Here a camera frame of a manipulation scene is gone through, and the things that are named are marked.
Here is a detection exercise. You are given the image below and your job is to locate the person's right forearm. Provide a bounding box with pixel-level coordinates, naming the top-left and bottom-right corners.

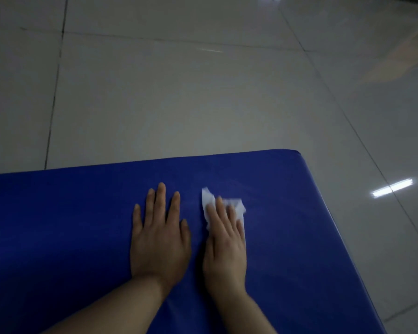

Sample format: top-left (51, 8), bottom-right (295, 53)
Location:
top-left (213, 291), bottom-right (278, 334)

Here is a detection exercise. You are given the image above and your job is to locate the person's left forearm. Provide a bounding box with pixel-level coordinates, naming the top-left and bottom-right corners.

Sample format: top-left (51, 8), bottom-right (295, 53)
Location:
top-left (38, 273), bottom-right (171, 334)

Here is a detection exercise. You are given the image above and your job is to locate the person's left hand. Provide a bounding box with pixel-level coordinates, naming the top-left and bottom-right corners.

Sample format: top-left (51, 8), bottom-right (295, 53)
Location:
top-left (130, 182), bottom-right (192, 288)

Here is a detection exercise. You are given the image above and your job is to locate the blue padded mat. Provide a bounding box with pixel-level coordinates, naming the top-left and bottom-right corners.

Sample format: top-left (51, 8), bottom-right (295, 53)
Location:
top-left (0, 149), bottom-right (388, 334)

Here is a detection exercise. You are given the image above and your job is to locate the white wet wipe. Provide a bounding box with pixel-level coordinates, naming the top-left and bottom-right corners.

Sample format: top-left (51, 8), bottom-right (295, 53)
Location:
top-left (201, 187), bottom-right (247, 231)

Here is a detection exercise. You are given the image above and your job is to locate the person's right hand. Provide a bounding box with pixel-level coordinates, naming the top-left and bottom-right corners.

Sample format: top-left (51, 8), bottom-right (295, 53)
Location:
top-left (202, 196), bottom-right (248, 298)

